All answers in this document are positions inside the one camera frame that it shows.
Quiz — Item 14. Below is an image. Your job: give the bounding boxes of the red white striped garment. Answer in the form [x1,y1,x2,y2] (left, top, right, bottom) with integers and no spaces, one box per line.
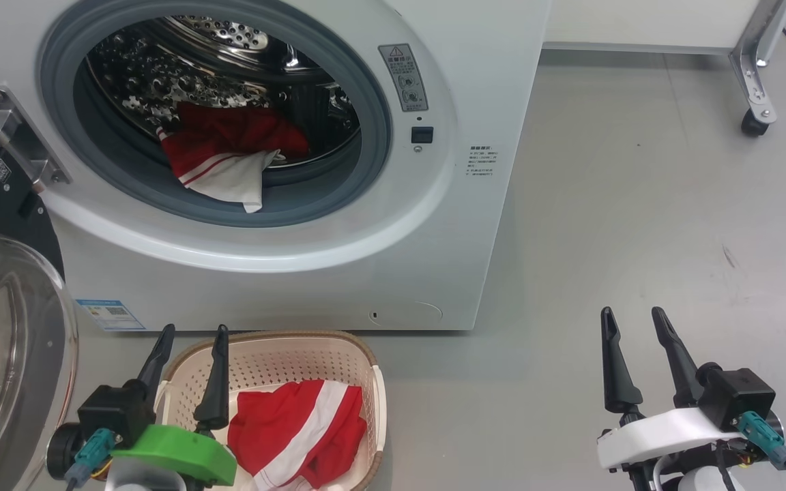
[227,380,368,491]

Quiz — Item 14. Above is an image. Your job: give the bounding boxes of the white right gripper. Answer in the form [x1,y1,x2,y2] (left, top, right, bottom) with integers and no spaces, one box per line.
[596,307,742,471]

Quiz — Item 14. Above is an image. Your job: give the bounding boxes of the right camera cable teal plug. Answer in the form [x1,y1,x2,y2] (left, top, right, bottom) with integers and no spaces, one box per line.
[736,411,786,491]

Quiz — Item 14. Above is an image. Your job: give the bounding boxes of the grey warning label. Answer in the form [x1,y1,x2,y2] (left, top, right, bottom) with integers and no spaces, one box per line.
[378,43,429,113]

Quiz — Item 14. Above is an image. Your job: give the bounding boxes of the left camera cable teal plug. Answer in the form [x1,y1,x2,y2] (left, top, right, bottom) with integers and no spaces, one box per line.
[64,430,117,491]

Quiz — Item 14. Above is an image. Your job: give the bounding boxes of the metal partition leg with caster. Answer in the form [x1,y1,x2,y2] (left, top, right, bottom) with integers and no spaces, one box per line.
[729,0,786,137]

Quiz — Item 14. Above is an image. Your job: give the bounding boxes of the white partition panel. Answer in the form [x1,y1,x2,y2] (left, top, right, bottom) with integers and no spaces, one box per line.
[543,0,762,55]

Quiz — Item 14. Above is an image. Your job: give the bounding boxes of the cream perforated laundry basket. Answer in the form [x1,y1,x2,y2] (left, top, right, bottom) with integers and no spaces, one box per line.
[154,331,388,491]

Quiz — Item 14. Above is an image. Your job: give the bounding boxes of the red garment with white panel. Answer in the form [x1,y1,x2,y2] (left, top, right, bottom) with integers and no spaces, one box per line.
[156,102,310,213]

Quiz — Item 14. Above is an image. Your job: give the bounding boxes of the blue energy label sticker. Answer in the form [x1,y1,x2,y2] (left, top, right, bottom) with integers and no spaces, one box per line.
[76,299,147,332]

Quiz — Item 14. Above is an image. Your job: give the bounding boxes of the washing machine glass door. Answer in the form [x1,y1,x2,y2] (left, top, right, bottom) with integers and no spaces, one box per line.
[0,109,80,491]

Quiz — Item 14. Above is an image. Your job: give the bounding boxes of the white front-load washing machine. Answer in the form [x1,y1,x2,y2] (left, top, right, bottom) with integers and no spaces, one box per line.
[0,0,552,333]

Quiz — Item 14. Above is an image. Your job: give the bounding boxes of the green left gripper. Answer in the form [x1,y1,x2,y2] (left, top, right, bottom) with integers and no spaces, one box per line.
[110,324,238,488]

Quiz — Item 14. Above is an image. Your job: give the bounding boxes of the camera cable teal plug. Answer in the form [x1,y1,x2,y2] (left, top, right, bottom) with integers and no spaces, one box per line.
[64,430,117,491]
[736,411,786,491]

